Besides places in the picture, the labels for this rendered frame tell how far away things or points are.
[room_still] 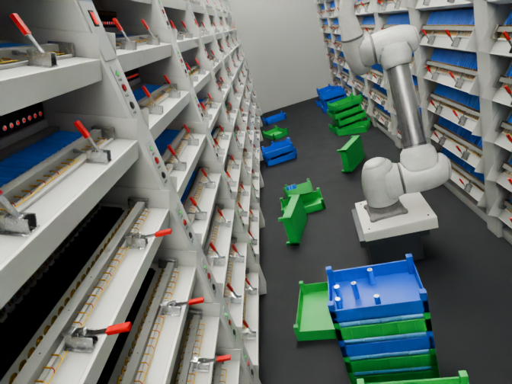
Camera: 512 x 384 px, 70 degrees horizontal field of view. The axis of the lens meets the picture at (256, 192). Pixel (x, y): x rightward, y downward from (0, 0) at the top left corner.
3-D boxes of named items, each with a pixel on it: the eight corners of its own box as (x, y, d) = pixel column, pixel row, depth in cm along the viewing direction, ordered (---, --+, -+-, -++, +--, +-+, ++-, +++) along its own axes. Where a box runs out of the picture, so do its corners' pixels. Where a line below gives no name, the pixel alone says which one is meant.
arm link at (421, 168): (403, 192, 184) (451, 182, 177) (405, 197, 169) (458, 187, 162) (368, 39, 178) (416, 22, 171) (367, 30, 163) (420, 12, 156)
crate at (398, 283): (414, 270, 131) (411, 252, 128) (430, 312, 113) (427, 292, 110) (330, 283, 139) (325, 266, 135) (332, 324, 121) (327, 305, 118)
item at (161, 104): (189, 102, 153) (190, 67, 147) (149, 145, 98) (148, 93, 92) (140, 97, 152) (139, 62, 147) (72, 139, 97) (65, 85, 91)
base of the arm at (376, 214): (395, 194, 195) (393, 185, 193) (409, 212, 175) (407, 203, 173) (362, 203, 199) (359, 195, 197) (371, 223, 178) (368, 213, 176)
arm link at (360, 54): (340, 37, 176) (368, 27, 172) (348, 72, 186) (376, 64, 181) (340, 46, 166) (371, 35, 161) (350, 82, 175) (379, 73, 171)
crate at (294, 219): (307, 219, 250) (296, 219, 253) (299, 193, 242) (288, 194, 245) (299, 244, 225) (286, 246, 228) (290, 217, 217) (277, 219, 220)
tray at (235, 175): (241, 166, 239) (241, 152, 235) (235, 208, 184) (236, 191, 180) (209, 163, 238) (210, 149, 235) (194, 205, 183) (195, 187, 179)
